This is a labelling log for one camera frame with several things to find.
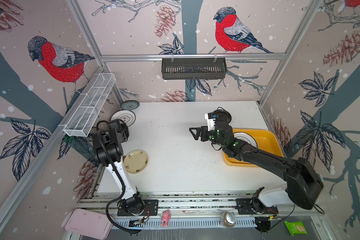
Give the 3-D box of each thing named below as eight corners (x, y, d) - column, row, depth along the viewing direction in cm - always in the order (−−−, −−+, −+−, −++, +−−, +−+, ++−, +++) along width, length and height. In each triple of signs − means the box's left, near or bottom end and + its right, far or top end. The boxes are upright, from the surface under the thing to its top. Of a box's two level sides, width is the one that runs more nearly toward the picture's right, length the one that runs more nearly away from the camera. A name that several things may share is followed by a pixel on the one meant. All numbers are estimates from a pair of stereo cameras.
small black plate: (218, 123, 111) (219, 119, 107) (216, 113, 117) (217, 109, 114) (231, 123, 111) (233, 119, 107) (228, 113, 117) (230, 109, 114)
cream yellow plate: (120, 173, 87) (119, 172, 86) (127, 150, 97) (126, 149, 95) (146, 173, 87) (145, 172, 86) (150, 150, 97) (149, 149, 95)
